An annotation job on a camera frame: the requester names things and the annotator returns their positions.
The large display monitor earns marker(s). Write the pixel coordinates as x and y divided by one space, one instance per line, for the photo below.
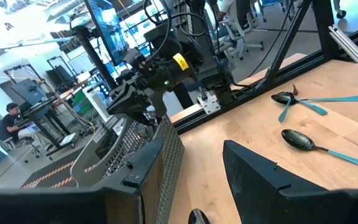
107 31

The white tower appliance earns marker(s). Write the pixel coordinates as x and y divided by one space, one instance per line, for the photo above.
96 102

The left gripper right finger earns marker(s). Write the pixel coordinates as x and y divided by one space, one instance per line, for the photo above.
291 207

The black standing desk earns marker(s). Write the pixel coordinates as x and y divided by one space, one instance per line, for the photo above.
42 109

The black monitor pole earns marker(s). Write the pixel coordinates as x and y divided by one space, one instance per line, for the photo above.
95 59

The silver aluminium extrusion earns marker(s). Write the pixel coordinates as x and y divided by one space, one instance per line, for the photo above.
350 45

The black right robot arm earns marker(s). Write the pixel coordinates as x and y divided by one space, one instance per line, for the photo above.
194 31

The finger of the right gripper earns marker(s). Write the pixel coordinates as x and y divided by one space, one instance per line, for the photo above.
158 107
127 102

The yellow tape tag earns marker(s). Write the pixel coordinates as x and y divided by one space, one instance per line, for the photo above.
180 61

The silver mounting bracket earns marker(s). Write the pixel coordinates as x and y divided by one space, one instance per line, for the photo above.
209 104

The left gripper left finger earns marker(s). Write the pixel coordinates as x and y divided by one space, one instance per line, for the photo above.
73 207

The white office chair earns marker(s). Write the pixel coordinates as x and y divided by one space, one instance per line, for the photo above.
245 23

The green box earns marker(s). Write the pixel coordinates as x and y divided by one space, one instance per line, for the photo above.
79 102

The grey plastic cutlery basket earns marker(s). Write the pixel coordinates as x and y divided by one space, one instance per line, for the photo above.
172 161

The black orange-striped floor mat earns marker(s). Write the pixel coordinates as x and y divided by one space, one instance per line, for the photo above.
42 180

